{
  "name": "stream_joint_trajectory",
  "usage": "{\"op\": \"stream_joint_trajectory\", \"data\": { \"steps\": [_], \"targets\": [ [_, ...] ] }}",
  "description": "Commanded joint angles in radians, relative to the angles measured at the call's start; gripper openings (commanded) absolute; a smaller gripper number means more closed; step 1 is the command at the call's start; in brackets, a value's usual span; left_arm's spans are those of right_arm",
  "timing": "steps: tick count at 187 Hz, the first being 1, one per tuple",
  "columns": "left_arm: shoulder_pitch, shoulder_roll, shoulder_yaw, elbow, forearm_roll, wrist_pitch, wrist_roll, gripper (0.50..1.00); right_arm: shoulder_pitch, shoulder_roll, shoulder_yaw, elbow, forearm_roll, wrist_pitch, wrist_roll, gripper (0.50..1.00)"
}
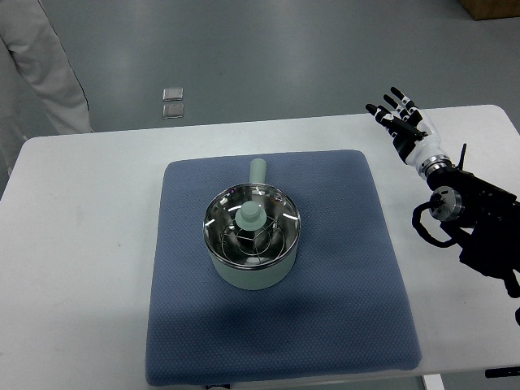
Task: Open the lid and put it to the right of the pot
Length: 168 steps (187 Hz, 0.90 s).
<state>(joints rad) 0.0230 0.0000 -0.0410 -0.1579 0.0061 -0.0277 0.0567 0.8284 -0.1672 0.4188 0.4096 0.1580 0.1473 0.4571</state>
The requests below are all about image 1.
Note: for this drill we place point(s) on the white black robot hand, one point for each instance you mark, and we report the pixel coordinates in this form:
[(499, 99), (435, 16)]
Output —
[(413, 134)]

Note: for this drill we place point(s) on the glass lid green knob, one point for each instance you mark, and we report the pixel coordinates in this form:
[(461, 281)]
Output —
[(250, 207)]

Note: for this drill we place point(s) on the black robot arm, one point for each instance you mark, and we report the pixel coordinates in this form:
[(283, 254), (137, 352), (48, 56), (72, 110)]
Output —
[(478, 216)]

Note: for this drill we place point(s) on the green pot steel interior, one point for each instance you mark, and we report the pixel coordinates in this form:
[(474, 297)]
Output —
[(256, 280)]

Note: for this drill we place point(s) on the brown cardboard box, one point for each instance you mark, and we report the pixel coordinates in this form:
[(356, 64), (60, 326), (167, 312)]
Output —
[(491, 9)]

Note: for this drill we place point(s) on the blue quilted mat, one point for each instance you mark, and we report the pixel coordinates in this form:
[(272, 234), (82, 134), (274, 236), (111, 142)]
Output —
[(342, 309)]

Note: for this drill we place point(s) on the lower metal floor plate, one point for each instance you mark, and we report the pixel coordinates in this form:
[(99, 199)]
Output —
[(173, 111)]

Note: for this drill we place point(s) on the metal floor plate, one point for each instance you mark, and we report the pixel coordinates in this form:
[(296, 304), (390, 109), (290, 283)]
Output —
[(172, 94), (173, 111)]

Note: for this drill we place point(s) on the upper metal floor plate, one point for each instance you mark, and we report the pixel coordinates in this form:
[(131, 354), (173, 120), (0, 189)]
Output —
[(172, 94)]

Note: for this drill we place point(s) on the white table leg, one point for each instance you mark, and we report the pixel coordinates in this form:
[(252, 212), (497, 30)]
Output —
[(433, 382)]

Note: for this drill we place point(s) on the black table control panel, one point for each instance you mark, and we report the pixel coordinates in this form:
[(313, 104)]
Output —
[(503, 372)]

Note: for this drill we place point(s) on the person in white coat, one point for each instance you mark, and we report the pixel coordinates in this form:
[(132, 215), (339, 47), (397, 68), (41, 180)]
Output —
[(31, 49)]

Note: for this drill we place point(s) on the wire steamer rack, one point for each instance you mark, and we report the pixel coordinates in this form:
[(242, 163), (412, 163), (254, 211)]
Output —
[(252, 248)]

